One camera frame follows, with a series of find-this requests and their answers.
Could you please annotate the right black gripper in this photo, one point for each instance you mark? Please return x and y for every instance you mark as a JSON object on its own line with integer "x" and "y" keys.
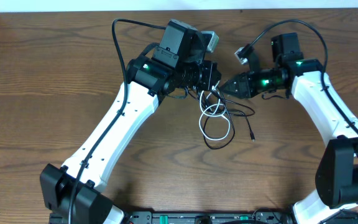
{"x": 246, "y": 86}

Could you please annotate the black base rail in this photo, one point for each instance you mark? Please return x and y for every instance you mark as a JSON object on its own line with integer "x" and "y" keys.
{"x": 262, "y": 215}

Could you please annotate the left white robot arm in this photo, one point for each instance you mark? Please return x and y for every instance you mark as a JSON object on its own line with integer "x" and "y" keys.
{"x": 74, "y": 190}

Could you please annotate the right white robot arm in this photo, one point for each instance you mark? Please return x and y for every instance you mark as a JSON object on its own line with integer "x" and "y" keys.
{"x": 336, "y": 179}

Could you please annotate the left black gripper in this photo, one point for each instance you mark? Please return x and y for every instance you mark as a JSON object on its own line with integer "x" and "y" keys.
{"x": 212, "y": 75}

